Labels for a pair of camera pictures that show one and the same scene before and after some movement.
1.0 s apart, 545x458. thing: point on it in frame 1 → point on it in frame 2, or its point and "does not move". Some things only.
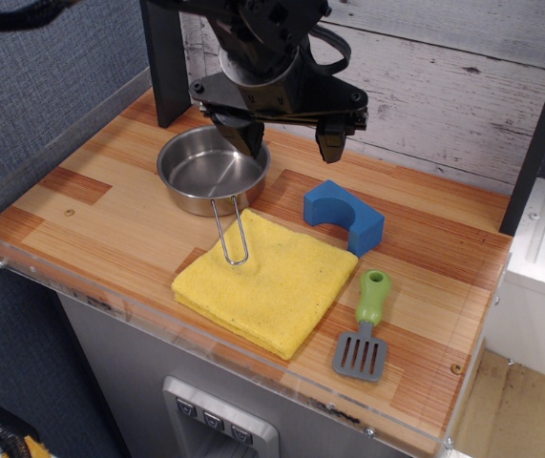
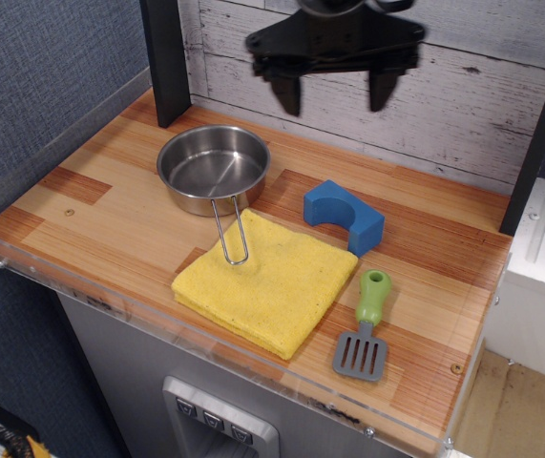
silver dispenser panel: (206, 425) does not move
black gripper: (281, 89) → (337, 36)
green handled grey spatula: (363, 355) does not move
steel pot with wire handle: (203, 173) does not move
